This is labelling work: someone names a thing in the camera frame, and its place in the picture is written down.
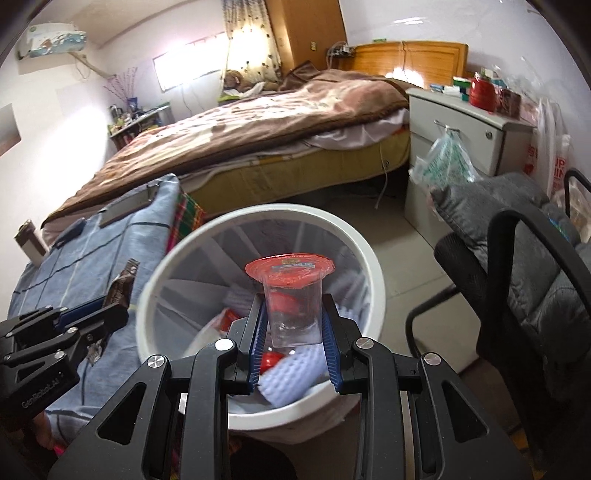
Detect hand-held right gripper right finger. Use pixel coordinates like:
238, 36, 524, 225
321, 293, 532, 480

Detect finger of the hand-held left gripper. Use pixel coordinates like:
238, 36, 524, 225
2, 302, 130, 370
0, 295, 108, 343

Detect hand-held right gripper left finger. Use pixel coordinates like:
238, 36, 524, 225
48, 292, 269, 480

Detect clear cup with red lid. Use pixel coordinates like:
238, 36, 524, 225
245, 253, 336, 348

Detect red snack packet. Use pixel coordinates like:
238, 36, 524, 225
210, 308, 243, 334

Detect brown foil wrapper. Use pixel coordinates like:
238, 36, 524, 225
87, 258, 141, 367

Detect purple foam net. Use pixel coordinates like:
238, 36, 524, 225
257, 344, 334, 410

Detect white round waste bin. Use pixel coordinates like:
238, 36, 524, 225
136, 203, 385, 433

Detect person's left hand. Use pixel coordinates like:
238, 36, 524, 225
33, 410, 66, 456

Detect brown and white box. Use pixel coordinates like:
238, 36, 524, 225
14, 220, 49, 265

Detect black smartphone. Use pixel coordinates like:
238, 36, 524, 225
99, 184, 160, 228

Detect colourful plaid cloth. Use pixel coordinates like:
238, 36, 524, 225
165, 191, 208, 254

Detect yellow bed mattress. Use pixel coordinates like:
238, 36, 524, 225
179, 134, 412, 219

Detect cluttered side desk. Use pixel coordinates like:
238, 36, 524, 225
108, 104, 174, 151

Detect green patterned plastic bag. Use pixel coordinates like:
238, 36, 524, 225
409, 131, 481, 193

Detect grey chair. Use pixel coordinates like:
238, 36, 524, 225
429, 173, 591, 403

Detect white bed sheet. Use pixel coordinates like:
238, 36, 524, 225
304, 111, 410, 151

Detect bed with brown blanket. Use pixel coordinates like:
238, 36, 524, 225
41, 68, 410, 230

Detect decorative purple branches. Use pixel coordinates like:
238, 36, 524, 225
104, 67, 142, 110

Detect white nightstand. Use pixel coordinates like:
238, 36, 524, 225
405, 87, 539, 232

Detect air conditioner pipe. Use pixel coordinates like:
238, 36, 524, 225
69, 50, 116, 80

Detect brown teddy bear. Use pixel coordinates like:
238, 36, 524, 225
221, 70, 283, 96

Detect window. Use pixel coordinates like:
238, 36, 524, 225
152, 34, 230, 92

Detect covered air conditioner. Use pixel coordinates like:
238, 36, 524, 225
16, 22, 89, 59

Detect pile of medicine boxes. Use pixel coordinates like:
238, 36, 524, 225
429, 67, 477, 100

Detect white bag with red print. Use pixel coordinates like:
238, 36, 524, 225
524, 97, 574, 200

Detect wooden headboard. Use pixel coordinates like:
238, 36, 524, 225
353, 41, 470, 92

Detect dark red jar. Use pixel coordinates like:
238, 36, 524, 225
499, 88, 523, 121

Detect patterned curtain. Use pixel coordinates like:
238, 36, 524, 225
222, 0, 283, 82

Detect wooden wardrobe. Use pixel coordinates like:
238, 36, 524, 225
265, 0, 348, 80

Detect black device with cable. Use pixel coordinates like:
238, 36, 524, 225
56, 219, 86, 250

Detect grey wall mirror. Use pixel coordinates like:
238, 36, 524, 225
0, 104, 22, 158

